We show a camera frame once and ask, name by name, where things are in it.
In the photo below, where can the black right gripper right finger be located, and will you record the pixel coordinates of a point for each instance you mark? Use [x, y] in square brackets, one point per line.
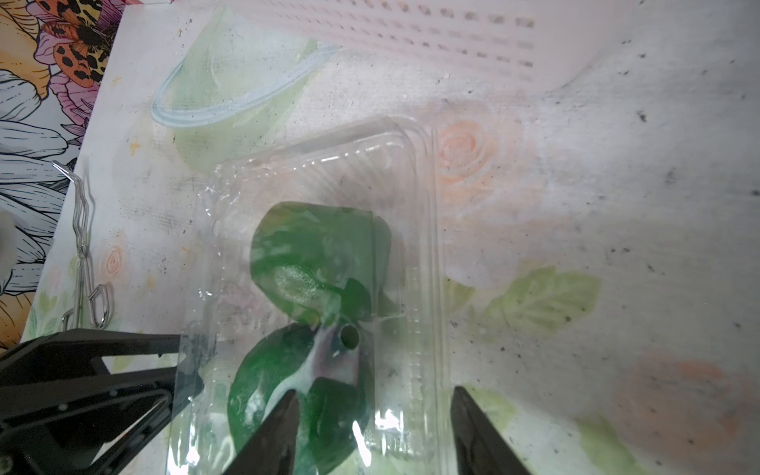
[479, 448]

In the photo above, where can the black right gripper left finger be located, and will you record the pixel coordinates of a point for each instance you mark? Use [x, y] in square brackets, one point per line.
[271, 450]

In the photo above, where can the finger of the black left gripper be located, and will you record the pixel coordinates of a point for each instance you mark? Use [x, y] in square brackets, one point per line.
[77, 353]
[46, 431]

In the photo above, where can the clear clamshell with green fruit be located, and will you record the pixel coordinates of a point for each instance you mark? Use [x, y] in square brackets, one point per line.
[371, 394]

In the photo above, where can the metal tongs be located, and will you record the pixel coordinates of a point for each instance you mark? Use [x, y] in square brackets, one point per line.
[92, 302]

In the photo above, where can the green toy fruit left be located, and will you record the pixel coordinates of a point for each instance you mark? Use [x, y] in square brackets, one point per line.
[321, 265]

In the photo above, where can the white perforated plastic basket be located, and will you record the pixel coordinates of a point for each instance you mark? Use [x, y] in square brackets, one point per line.
[531, 46]

